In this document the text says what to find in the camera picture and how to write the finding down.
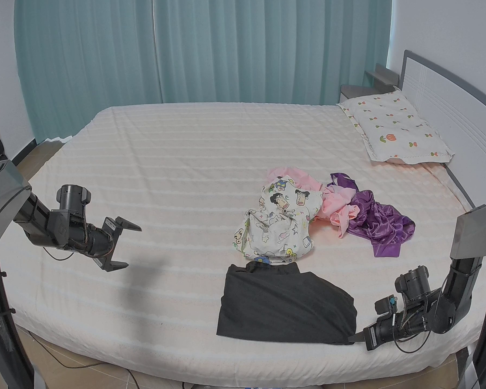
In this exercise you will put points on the pink garment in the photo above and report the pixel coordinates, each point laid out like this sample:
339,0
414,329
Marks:
336,205

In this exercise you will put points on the black T-shirt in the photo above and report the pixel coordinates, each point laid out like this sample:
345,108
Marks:
283,306

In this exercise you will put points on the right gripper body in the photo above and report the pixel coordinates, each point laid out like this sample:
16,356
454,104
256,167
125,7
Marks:
384,332

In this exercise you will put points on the white printed pillow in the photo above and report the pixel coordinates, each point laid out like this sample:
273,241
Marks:
397,128

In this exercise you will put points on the white printed garment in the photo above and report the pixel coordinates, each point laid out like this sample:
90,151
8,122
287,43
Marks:
275,225

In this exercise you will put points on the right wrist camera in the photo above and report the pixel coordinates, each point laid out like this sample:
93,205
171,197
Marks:
385,305

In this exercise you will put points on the bed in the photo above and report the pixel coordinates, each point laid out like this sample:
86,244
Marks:
186,156

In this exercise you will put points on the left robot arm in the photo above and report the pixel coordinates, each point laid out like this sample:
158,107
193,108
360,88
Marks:
36,221

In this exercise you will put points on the blue-green curtain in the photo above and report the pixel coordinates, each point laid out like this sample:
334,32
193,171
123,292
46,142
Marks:
267,35
89,47

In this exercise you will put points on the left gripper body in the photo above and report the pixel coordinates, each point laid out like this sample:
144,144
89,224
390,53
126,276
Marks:
99,243

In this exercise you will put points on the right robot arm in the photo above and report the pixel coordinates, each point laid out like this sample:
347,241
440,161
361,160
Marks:
457,298

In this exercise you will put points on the grey bedside table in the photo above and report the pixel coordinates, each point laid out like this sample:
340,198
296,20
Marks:
382,75

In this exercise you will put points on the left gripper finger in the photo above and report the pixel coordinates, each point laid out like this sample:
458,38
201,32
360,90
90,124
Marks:
117,265
128,224

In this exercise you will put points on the purple garment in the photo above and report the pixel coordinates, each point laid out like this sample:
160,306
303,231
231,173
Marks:
380,221

